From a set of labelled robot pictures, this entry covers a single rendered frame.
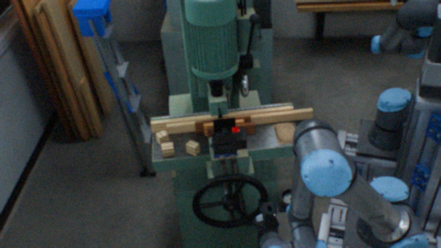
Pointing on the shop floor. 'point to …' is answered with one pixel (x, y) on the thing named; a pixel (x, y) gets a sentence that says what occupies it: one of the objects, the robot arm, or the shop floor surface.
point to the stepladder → (117, 75)
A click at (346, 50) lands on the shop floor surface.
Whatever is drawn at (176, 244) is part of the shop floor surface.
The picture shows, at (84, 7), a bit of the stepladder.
